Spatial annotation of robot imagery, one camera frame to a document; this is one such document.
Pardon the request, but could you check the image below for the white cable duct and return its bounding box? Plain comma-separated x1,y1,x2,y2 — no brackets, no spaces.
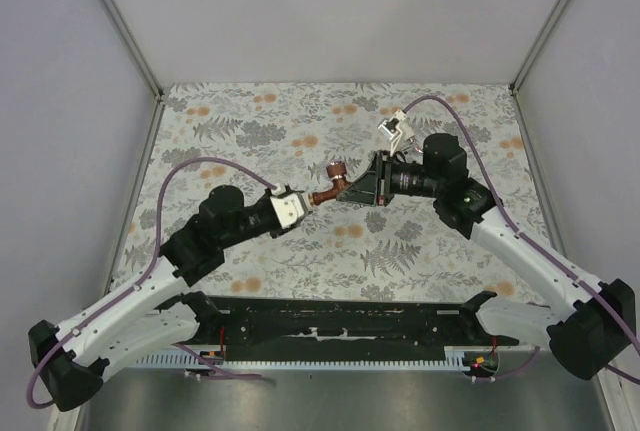
131,349,470,372

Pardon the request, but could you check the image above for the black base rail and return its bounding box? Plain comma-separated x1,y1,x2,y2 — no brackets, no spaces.
158,292,516,361

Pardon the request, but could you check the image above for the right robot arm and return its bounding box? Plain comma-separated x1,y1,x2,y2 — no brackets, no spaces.
337,133,639,380

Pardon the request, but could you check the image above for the brown faucet chrome knob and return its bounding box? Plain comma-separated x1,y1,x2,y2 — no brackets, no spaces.
309,161,351,206

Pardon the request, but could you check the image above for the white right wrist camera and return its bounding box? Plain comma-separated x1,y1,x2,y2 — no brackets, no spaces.
378,110,415,157

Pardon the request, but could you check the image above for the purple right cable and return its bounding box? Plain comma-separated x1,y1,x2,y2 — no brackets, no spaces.
404,95,640,385

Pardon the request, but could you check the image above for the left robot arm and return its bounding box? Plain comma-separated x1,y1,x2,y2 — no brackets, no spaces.
27,185,315,411

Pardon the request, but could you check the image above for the chrome faucet white handle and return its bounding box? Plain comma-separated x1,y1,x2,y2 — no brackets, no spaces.
398,122,423,155

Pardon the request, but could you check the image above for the floral patterned table mat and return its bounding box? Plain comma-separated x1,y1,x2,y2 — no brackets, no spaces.
110,81,572,303

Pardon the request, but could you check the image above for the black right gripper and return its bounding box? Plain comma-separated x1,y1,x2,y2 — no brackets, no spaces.
338,150,443,206

